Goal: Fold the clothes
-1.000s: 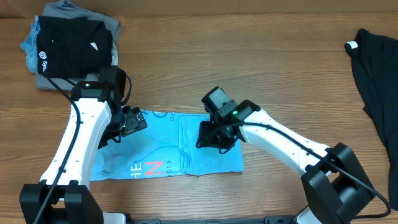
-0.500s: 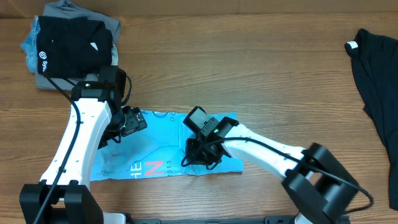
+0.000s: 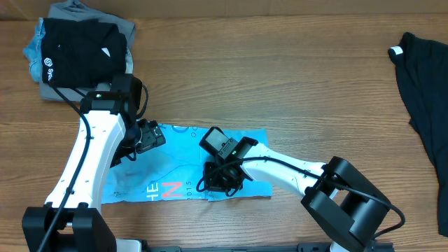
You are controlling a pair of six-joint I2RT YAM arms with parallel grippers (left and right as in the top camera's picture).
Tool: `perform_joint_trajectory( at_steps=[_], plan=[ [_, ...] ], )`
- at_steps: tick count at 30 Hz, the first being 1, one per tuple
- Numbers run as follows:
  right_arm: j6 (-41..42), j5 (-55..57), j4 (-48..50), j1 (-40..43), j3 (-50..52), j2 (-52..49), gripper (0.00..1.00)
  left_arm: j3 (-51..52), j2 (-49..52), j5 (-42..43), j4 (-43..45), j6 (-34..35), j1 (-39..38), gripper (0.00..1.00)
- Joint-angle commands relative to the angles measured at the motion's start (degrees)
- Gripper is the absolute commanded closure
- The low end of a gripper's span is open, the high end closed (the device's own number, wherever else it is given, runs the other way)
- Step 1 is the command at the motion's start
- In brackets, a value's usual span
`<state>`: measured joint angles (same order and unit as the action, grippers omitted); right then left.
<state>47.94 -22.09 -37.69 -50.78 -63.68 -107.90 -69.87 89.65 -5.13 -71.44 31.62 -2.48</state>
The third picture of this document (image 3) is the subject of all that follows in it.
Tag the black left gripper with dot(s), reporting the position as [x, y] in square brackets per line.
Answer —
[152, 135]

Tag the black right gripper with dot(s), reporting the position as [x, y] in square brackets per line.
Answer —
[211, 184]

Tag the light blue printed t-shirt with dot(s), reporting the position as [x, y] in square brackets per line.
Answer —
[168, 172]

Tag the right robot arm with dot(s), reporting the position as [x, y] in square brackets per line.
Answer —
[343, 202]

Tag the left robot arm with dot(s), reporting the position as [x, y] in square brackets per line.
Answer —
[111, 127]

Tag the folded blue denim garment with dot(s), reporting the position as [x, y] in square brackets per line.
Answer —
[33, 51]

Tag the black unfolded shirt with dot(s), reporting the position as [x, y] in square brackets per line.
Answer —
[421, 74]

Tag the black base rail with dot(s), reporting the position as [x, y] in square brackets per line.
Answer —
[238, 248]

